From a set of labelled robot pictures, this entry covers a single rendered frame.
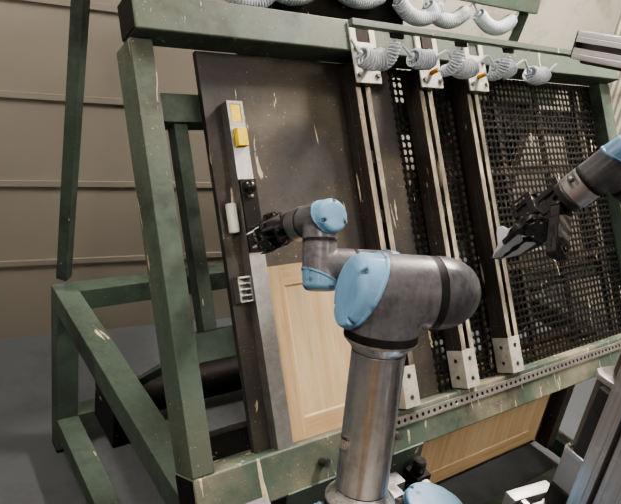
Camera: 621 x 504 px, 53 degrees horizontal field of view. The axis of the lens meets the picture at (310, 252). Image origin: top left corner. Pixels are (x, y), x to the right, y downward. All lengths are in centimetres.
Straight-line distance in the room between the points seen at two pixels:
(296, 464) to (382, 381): 83
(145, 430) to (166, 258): 59
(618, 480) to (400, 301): 40
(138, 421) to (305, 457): 52
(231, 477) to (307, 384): 33
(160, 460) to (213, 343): 36
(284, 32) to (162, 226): 67
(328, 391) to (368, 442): 84
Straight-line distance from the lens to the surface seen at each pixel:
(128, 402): 205
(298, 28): 190
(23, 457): 311
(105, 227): 369
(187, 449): 161
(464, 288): 96
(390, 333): 93
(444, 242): 211
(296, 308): 178
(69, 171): 242
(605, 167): 135
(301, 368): 178
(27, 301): 383
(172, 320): 157
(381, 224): 193
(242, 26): 180
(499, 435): 298
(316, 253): 130
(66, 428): 294
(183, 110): 178
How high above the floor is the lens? 201
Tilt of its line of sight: 22 degrees down
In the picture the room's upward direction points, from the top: 9 degrees clockwise
